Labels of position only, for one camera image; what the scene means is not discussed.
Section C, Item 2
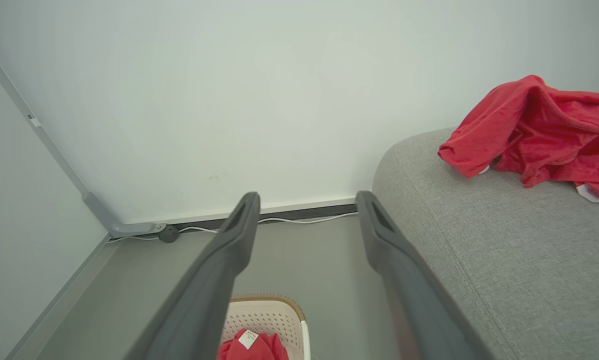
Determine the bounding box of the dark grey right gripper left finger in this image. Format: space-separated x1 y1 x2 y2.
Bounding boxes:
124 191 262 360

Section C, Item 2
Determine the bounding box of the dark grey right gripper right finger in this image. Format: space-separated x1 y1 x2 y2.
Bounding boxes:
355 190 496 360

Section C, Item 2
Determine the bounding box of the red white lettered jersey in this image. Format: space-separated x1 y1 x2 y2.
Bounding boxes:
216 328 290 360

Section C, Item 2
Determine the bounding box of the red shorts white trim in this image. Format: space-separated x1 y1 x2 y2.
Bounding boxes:
437 75 599 204

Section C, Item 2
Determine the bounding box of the grey fabric sofa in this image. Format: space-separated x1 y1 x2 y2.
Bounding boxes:
372 127 599 360

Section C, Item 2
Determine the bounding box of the cream plastic laundry basket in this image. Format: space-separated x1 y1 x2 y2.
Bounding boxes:
221 294 312 360

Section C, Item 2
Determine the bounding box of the black round floor foot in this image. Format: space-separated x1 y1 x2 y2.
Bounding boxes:
158 224 181 244

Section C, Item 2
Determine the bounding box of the grey side skirting strip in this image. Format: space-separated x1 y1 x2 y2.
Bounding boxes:
4 234 121 360

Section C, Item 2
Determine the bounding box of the white floor cable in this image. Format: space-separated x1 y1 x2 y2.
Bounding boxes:
108 211 360 244

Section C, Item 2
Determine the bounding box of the silver wall base rail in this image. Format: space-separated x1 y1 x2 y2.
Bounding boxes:
123 195 358 226

